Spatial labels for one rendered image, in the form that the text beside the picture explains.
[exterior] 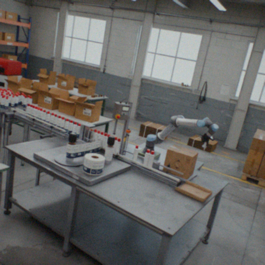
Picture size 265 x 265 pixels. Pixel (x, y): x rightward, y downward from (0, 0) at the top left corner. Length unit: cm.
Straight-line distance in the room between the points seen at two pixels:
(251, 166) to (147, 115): 406
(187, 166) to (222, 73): 552
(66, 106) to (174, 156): 271
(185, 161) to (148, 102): 611
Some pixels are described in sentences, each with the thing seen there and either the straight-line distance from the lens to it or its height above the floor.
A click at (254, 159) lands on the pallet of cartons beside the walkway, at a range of 634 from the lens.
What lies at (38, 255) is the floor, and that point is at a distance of 330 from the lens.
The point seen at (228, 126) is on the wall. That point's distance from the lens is 860.
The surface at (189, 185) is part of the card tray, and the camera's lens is 326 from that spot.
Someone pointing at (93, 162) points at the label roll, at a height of 101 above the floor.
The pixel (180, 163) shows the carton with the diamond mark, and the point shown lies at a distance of 331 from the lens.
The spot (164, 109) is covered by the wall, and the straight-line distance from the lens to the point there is 906.
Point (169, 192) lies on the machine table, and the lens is 299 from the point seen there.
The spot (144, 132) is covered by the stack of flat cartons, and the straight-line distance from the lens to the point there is 760.
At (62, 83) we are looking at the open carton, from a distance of 800.
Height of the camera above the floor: 209
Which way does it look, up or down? 15 degrees down
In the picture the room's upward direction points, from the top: 11 degrees clockwise
